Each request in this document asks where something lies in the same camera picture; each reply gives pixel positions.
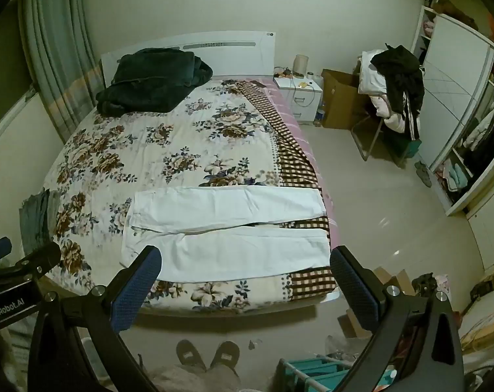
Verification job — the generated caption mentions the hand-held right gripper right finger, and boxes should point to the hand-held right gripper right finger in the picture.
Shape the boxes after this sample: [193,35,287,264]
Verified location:
[330,245,464,392]

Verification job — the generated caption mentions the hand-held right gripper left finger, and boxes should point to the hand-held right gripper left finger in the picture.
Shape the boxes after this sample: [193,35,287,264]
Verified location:
[27,245,163,392]

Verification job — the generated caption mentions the white pants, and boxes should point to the white pants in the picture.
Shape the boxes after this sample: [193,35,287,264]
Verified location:
[120,187,332,282]

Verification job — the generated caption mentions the grey-green folded cloth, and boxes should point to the grey-green folded cloth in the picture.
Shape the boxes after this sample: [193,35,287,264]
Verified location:
[19,189,62,246]

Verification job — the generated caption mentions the person's grey slipper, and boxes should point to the person's grey slipper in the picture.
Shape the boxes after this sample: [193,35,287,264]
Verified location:
[211,341,240,371]
[177,340,207,370]

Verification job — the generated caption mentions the teal plastic rack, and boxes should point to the teal plastic rack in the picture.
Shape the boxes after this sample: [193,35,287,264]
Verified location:
[277,357,395,392]

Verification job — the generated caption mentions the person's legs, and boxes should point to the person's legs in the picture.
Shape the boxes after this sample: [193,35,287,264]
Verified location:
[147,365,241,392]

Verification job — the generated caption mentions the grey shoes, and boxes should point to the grey shoes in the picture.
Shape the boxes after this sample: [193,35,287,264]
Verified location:
[414,161,434,188]

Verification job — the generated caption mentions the floral bed sheet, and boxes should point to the floral bed sheet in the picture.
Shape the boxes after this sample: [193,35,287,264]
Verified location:
[43,77,338,316]

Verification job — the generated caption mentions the brown checkered blanket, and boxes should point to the brown checkered blanket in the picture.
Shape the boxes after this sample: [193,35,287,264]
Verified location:
[235,79,338,300]

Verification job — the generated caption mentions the pink mattress cover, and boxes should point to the pink mattress cover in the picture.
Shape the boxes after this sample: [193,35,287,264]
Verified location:
[255,75,341,254]

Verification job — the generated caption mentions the brown cardboard box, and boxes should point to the brown cardboard box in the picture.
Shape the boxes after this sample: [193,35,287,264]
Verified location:
[321,69,372,130]

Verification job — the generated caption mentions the white nightstand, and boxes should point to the white nightstand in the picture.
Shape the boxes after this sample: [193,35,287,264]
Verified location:
[273,75,324,125]

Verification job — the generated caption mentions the dark green blanket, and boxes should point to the dark green blanket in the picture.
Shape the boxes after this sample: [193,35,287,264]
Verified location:
[96,48,214,117]

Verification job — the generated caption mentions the grey-green curtain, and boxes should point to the grey-green curtain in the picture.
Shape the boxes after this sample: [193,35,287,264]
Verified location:
[18,0,105,143]

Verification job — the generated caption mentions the pile of white clothes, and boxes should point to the pile of white clothes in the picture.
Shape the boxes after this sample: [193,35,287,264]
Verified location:
[357,50,407,133]

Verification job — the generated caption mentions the pile of clothes on cabinet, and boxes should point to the pile of clothes on cabinet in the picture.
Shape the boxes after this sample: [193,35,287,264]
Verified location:
[370,43,426,141]

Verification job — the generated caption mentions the white wardrobe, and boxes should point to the white wardrobe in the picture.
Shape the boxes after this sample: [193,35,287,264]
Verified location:
[410,4,494,217]

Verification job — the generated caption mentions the white bed headboard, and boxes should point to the white bed headboard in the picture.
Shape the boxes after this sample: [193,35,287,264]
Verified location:
[100,30,277,86]

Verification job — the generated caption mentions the metal frame chair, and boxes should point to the metal frame chair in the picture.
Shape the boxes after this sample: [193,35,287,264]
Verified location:
[351,112,421,168]

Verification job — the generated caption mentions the window frame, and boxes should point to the window frame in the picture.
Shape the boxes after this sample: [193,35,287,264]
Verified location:
[0,0,40,135]

